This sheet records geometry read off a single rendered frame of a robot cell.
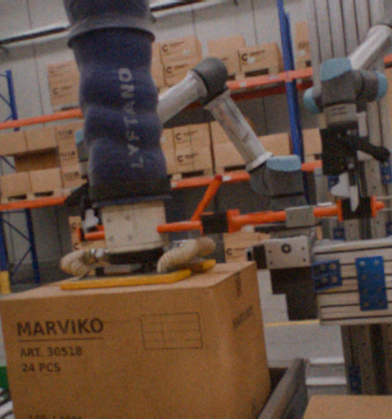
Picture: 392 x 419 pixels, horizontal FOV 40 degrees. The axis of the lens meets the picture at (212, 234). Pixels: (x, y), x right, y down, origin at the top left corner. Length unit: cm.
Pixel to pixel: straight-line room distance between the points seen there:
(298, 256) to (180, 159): 730
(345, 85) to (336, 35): 77
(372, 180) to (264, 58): 696
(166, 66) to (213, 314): 810
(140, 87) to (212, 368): 73
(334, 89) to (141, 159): 51
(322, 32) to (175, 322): 125
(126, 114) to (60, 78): 844
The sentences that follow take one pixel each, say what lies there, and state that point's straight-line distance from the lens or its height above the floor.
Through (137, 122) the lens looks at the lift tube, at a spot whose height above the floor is 136.
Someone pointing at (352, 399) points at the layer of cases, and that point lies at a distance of 162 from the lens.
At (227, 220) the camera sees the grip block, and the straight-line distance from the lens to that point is 136.
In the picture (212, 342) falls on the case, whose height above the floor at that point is 82.
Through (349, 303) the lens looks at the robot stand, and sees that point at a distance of 187.
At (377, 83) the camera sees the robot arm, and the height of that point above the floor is 137.
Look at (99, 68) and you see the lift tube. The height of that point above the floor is 151.
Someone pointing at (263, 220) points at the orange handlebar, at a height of 107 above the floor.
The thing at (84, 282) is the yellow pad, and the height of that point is 97.
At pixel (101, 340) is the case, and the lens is 138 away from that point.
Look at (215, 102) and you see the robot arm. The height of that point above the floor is 149.
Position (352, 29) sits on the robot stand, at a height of 168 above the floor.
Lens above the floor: 112
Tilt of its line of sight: 3 degrees down
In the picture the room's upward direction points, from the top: 7 degrees counter-clockwise
